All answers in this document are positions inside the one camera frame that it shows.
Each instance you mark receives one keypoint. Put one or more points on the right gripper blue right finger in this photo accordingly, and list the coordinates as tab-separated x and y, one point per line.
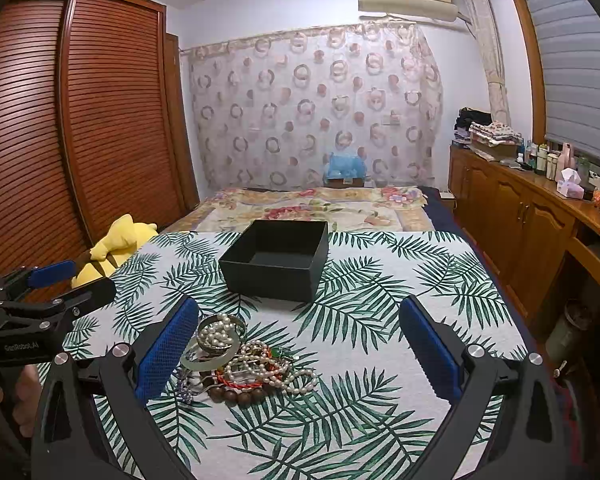
442	367

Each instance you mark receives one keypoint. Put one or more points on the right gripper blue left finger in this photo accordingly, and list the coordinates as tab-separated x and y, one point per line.
159	348

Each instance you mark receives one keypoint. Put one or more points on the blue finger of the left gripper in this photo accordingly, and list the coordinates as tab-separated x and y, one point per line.
52	274
87	298

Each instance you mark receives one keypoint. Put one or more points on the pale green jade bangle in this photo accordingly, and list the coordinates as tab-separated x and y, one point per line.
209	362

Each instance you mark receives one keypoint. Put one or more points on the silver patterned bangle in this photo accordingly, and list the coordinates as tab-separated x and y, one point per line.
219	332

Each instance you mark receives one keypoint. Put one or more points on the black open jewelry box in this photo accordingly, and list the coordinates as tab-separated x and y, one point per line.
277	259

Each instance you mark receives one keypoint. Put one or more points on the person's left hand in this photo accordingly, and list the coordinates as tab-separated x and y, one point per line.
27	395

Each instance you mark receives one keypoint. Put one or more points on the palm leaf print cloth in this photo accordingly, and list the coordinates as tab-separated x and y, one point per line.
361	407

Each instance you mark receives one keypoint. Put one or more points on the yellow pikachu plush toy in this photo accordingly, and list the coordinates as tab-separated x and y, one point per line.
123	239

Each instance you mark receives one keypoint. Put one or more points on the dark blue bed sheet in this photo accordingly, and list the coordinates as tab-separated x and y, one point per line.
439	214

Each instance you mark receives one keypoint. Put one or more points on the brown louvered wardrobe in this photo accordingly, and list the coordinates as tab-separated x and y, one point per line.
91	125

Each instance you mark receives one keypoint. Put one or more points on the wooden sideboard cabinet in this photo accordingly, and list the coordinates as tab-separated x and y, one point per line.
543	248

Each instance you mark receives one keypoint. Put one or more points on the floral bed blanket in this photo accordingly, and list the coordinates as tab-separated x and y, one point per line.
343	209

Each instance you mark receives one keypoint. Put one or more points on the pink tissue box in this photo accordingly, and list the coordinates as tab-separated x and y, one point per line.
568	184

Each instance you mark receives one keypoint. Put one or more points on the blue plush toy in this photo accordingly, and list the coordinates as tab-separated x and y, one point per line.
344	170

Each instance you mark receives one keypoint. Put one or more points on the folded clothes stack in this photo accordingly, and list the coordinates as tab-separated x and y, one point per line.
479	132

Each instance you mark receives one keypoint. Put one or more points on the pink bottle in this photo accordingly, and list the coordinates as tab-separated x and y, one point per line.
565	161

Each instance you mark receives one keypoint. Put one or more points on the circle patterned sheer curtain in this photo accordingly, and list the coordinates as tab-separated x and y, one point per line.
270	109

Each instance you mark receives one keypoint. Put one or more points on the grey window roller blind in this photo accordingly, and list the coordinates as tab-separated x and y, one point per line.
568	37

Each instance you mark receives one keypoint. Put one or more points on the tied beige window curtain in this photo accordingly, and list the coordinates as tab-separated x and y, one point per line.
484	28

